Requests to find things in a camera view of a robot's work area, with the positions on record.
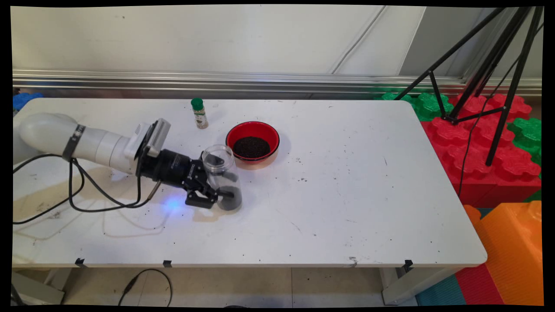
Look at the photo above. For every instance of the green capped spice bottle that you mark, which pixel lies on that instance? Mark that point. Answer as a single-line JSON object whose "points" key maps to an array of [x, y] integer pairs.
{"points": [[200, 117]]}

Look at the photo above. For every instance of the red foam floor mat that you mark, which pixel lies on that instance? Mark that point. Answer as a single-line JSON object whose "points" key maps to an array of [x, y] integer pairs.
{"points": [[477, 286]]}

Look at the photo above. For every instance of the green giant building block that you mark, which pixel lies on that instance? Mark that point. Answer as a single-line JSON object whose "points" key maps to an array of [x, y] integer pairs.
{"points": [[527, 136], [429, 106]]}

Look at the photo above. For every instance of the white table leg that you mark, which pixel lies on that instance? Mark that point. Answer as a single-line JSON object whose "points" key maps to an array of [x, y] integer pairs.
{"points": [[34, 292], [407, 286]]}

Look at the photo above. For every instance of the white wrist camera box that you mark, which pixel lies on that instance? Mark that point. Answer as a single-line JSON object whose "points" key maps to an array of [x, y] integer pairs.
{"points": [[158, 132]]}

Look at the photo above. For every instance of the black tripod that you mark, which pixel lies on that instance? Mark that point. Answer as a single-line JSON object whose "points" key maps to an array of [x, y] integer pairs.
{"points": [[513, 86]]}

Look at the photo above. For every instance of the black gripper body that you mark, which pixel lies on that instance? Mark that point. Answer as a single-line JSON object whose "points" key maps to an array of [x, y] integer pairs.
{"points": [[169, 167]]}

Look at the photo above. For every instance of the red bowl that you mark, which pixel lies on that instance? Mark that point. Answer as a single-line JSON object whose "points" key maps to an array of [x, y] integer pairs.
{"points": [[236, 132]]}

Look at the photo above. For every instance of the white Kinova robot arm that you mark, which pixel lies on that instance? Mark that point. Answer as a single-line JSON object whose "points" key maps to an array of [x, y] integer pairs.
{"points": [[99, 147]]}

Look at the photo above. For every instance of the red giant building block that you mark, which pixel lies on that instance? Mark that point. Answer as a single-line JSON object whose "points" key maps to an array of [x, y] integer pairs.
{"points": [[498, 186]]}

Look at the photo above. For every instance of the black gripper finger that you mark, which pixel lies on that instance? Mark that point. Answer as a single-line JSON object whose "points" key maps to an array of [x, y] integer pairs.
{"points": [[199, 199], [204, 158]]}

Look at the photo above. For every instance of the orange giant building block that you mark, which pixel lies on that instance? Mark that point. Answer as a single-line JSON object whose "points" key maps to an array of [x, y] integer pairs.
{"points": [[511, 251]]}

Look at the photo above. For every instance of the teal foam floor mat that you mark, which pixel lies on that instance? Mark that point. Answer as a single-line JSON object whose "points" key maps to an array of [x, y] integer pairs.
{"points": [[440, 294]]}

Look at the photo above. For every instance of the black seeds in bowl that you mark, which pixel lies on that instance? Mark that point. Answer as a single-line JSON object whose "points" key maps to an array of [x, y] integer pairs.
{"points": [[251, 147]]}

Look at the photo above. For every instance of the blue giant building block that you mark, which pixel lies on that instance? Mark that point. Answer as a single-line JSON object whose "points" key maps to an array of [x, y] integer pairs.
{"points": [[26, 99]]}

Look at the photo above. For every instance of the clear plastic jar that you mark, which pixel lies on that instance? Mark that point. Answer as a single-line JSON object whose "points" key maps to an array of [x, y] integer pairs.
{"points": [[217, 154]]}

